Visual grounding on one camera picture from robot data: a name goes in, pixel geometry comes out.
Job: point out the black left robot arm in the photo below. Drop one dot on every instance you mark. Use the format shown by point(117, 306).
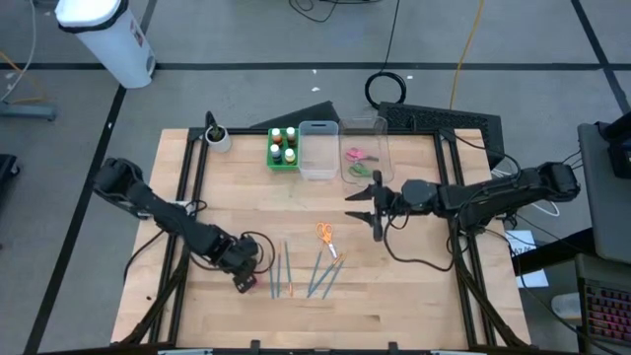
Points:
point(162, 212)

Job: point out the grey floor stand base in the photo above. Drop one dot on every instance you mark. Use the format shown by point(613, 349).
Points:
point(27, 111)

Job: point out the black desk device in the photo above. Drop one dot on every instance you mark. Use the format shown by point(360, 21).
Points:
point(618, 148)

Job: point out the white rounded object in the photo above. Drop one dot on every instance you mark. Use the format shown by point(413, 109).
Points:
point(566, 305)

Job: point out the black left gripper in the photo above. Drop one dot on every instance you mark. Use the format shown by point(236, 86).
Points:
point(239, 256)

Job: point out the green plastic basket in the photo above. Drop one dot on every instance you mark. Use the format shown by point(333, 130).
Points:
point(268, 159)

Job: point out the brown paint bottle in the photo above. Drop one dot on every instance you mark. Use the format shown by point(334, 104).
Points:
point(291, 133)

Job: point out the silver metal bracket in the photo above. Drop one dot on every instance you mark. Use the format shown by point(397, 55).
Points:
point(458, 352)
point(185, 352)

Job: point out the white plant pot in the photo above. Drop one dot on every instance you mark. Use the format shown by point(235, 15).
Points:
point(223, 146)

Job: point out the white paper sheet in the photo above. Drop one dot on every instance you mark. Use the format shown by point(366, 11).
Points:
point(535, 278)

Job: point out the tall transparent plastic bin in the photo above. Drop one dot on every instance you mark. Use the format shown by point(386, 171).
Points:
point(377, 138)

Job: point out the black table clamp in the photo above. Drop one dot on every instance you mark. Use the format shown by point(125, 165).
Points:
point(255, 346)
point(393, 347)

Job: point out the black floor object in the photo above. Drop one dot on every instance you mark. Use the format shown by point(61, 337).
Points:
point(7, 166)

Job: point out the frosted clear plastic bin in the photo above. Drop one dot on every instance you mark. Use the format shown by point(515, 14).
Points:
point(318, 160)

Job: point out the orange paint bottle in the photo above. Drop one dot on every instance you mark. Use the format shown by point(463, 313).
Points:
point(276, 134)

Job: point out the small dark green plant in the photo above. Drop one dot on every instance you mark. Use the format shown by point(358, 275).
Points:
point(213, 129)

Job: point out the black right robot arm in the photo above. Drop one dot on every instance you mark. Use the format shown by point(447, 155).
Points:
point(493, 194)

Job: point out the keyboard with red keys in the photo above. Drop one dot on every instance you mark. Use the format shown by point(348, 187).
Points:
point(609, 310)

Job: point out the white trash can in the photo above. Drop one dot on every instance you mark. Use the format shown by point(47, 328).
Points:
point(111, 44)

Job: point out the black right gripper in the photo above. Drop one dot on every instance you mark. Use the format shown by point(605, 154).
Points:
point(378, 207)

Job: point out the black metal table frame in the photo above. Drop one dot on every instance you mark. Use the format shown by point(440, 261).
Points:
point(315, 131)

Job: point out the yellow paint bottle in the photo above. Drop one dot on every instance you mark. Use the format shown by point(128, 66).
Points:
point(290, 156)

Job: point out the black perforated panel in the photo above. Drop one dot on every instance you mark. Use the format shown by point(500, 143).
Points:
point(443, 123)

